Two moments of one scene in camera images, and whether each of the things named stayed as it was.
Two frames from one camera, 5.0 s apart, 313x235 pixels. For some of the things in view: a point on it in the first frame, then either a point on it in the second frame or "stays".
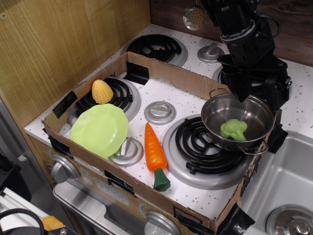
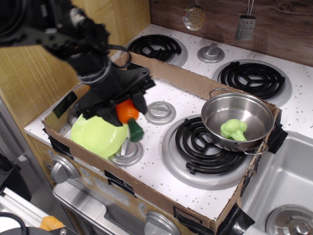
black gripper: [252, 62] → [115, 85]
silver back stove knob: [209, 54] stays
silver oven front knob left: [62, 170] stays
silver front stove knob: [129, 153] stays
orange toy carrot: [155, 156] → [127, 113]
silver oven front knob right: [157, 223] stays
